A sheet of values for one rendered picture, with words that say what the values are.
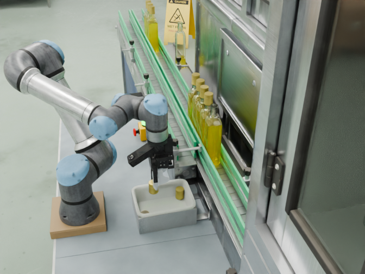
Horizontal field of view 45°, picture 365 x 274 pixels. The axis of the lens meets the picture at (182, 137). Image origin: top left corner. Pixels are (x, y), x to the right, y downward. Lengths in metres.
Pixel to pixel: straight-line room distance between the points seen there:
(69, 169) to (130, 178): 0.41
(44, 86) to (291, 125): 1.02
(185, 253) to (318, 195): 1.07
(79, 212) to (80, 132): 0.29
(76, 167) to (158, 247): 0.41
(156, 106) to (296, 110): 0.86
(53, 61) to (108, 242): 0.68
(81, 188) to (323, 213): 1.15
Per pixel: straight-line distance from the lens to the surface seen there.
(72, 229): 1.67
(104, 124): 1.33
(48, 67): 1.61
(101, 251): 1.62
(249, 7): 1.66
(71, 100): 1.42
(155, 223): 1.64
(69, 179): 1.57
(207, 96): 1.66
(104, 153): 1.67
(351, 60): 0.47
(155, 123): 1.41
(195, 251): 1.60
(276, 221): 0.70
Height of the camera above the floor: 1.95
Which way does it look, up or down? 34 degrees down
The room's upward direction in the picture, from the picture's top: straight up
